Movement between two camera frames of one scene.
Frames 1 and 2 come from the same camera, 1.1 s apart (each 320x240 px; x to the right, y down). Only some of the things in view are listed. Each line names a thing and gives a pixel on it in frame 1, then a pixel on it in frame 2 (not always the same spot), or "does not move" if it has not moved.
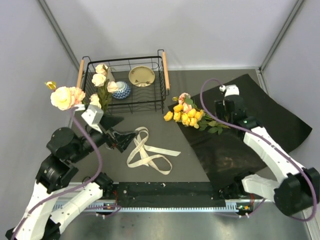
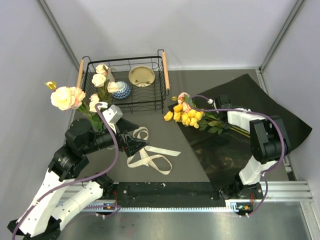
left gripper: [122, 141] → [131, 145]
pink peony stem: [184, 99] does not move
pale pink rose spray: [103, 99] does not move
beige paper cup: [110, 76] does not move
